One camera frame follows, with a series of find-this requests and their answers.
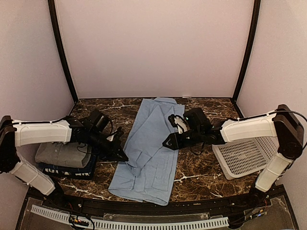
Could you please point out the black right frame post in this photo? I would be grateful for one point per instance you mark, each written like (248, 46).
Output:
(248, 50)

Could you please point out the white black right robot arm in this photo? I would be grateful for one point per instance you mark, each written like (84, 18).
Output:
(282, 124)

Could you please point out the black frame post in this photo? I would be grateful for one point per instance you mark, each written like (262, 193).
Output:
(248, 50)
(60, 48)

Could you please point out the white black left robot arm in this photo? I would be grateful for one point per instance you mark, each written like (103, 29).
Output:
(17, 135)

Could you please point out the black left frame post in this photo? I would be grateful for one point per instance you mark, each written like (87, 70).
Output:
(60, 48)

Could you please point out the black front rail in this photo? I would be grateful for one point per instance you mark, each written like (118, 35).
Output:
(96, 207)

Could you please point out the light blue long sleeve shirt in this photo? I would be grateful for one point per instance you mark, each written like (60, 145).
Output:
(149, 173)

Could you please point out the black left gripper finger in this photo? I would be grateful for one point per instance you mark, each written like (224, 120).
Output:
(120, 152)
(110, 157)

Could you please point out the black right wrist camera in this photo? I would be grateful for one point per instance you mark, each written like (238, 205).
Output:
(192, 120)

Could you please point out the folded black printed shirt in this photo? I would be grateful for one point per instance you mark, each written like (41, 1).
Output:
(72, 175)

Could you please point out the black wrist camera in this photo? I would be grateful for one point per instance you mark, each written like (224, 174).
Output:
(98, 121)
(192, 120)

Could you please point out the white plastic mesh basket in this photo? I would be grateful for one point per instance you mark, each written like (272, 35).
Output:
(246, 156)

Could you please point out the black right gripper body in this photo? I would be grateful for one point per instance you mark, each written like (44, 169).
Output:
(195, 138)

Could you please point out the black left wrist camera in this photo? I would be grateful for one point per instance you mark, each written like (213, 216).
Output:
(98, 121)

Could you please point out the folded navy plaid shirt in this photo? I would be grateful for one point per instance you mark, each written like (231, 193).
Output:
(88, 168)

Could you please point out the folded grey button shirt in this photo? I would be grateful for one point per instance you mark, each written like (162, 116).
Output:
(72, 155)

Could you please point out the white slotted cable duct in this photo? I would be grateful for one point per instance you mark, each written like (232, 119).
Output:
(132, 222)

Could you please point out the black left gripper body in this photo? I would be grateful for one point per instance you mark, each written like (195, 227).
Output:
(101, 145)

